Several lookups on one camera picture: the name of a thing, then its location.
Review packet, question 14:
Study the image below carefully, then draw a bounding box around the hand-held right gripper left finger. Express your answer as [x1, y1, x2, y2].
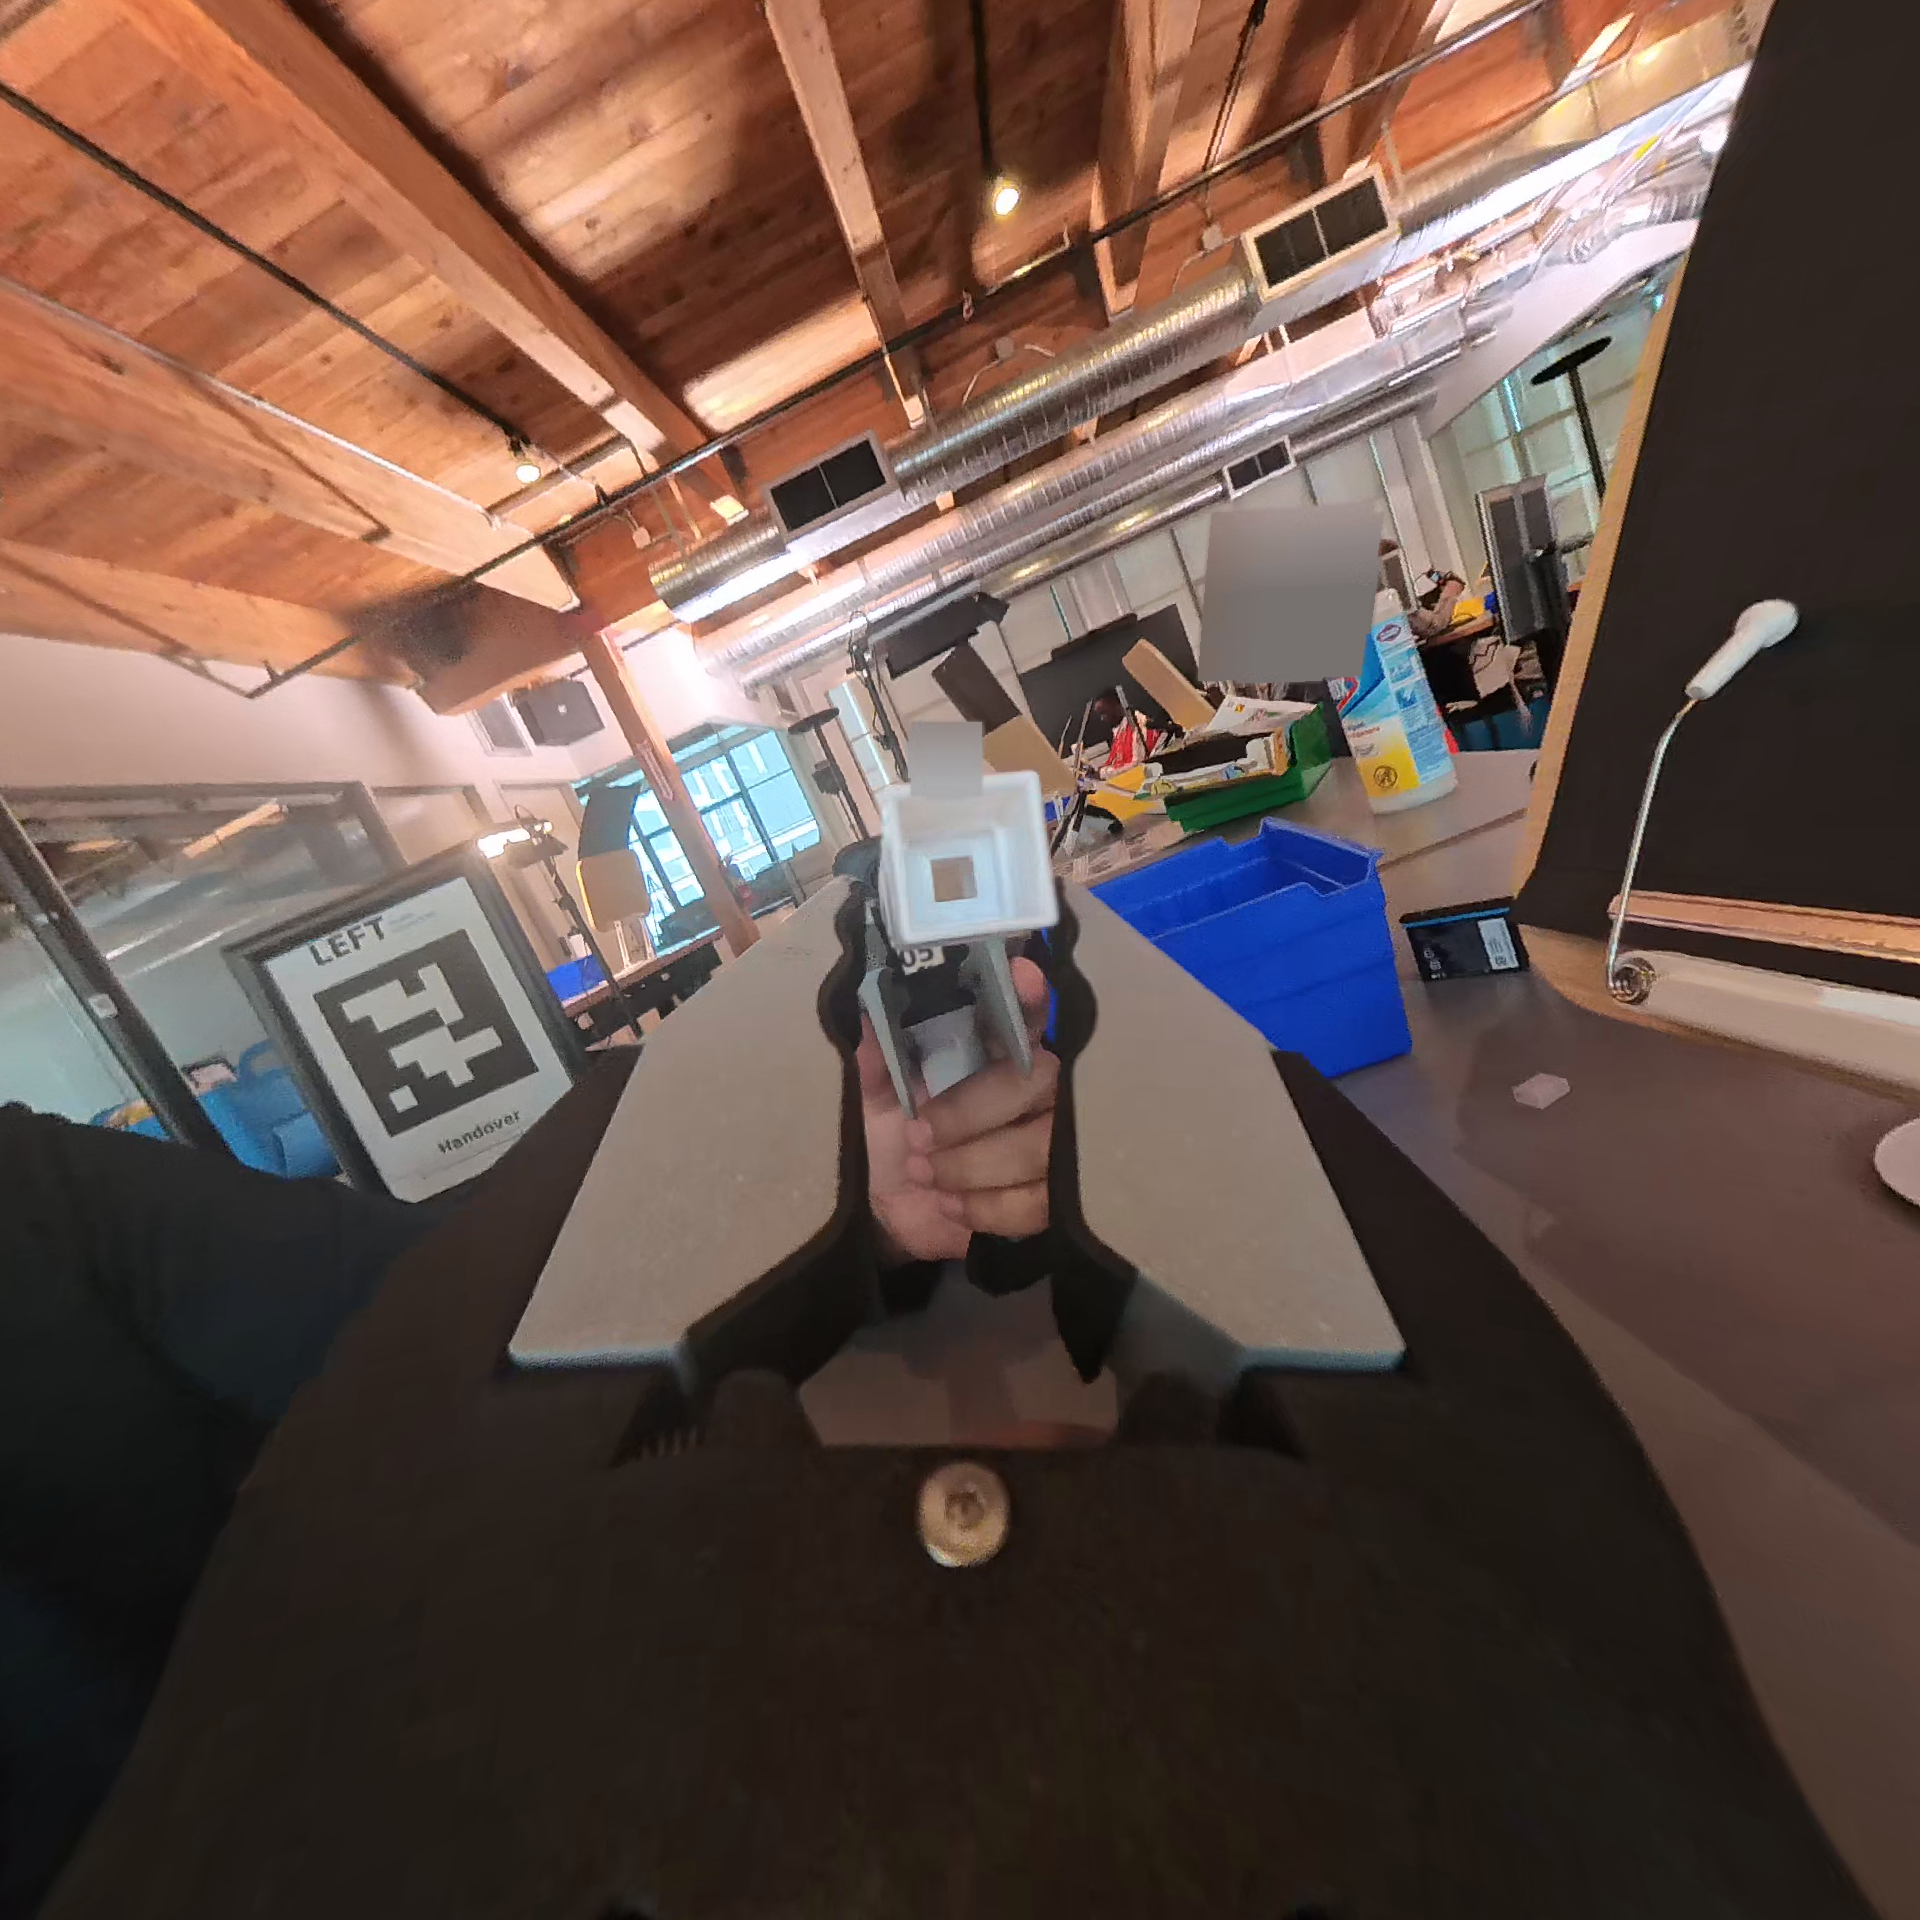
[511, 882, 880, 1389]

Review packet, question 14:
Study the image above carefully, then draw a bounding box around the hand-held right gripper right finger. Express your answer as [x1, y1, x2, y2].
[1043, 883, 1411, 1386]

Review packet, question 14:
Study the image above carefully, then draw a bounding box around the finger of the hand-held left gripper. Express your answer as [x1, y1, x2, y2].
[855, 941, 928, 1121]
[974, 931, 1041, 1077]

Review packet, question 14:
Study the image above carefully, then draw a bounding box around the white square bar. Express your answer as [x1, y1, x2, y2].
[876, 767, 1062, 948]

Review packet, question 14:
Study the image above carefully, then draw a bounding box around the person's left forearm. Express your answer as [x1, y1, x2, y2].
[0, 1101, 521, 1651]

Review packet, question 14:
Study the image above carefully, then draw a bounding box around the person's left hand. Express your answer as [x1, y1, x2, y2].
[861, 955, 1062, 1266]

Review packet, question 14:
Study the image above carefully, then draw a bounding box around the blue plastic bin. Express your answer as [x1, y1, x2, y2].
[1091, 815, 1417, 1081]

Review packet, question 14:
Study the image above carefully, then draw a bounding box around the framed marker sign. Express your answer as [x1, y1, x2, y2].
[222, 844, 590, 1205]

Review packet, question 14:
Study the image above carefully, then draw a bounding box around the green plastic bin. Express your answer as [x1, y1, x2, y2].
[1161, 701, 1338, 835]

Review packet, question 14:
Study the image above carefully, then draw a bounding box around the black monitor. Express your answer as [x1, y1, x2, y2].
[1016, 606, 1206, 740]

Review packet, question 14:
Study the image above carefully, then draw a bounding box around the small black box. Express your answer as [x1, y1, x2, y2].
[1399, 893, 1530, 985]

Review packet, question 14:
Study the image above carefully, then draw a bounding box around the white wipes canister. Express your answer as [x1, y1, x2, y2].
[1338, 588, 1461, 815]

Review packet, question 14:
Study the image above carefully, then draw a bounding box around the ceiling air vent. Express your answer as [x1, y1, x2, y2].
[1240, 161, 1404, 298]
[763, 431, 900, 537]

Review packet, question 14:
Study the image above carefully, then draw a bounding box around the black floor lamp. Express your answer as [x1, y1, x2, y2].
[1530, 335, 1619, 508]

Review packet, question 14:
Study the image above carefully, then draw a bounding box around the black board with wooden edge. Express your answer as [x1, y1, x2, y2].
[1507, 0, 1920, 1103]

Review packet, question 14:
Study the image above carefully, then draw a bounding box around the silver spiral duct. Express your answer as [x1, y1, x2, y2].
[648, 266, 1267, 627]

